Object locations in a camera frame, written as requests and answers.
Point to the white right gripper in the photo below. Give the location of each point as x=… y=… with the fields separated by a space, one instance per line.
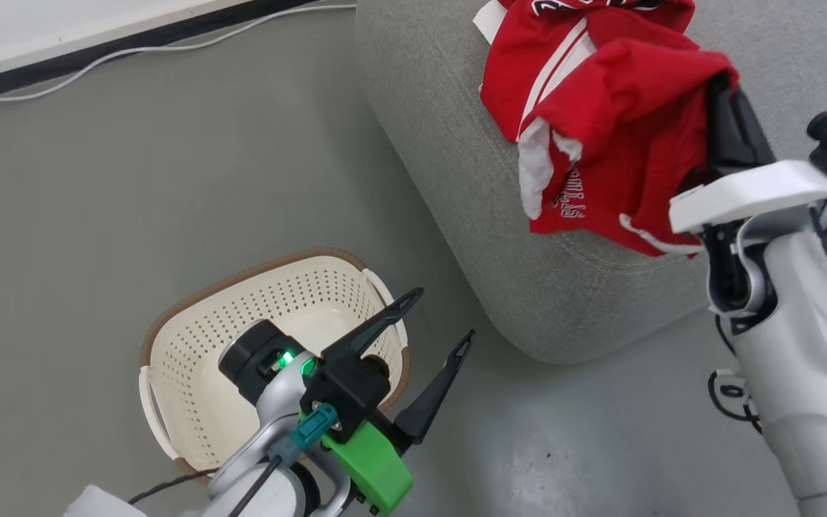
x=751 y=190

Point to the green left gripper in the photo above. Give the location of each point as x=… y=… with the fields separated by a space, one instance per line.
x=374 y=467

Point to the red garment with white trim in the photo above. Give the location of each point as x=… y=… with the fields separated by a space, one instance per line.
x=636 y=129

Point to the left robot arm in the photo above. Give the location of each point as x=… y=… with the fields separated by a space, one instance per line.
x=277 y=402

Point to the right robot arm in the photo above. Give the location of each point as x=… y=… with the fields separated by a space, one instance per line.
x=808 y=359

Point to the cream perforated laundry basket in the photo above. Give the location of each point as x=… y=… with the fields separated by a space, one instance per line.
x=191 y=373

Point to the grey fabric sofa cushion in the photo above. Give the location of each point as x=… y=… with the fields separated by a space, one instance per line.
x=456 y=179

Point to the white skirting board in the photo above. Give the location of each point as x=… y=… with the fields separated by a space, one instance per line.
x=62 y=32

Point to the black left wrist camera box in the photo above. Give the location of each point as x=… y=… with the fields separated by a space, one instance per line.
x=349 y=388

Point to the teal left camera connector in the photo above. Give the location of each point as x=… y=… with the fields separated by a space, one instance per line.
x=309 y=429

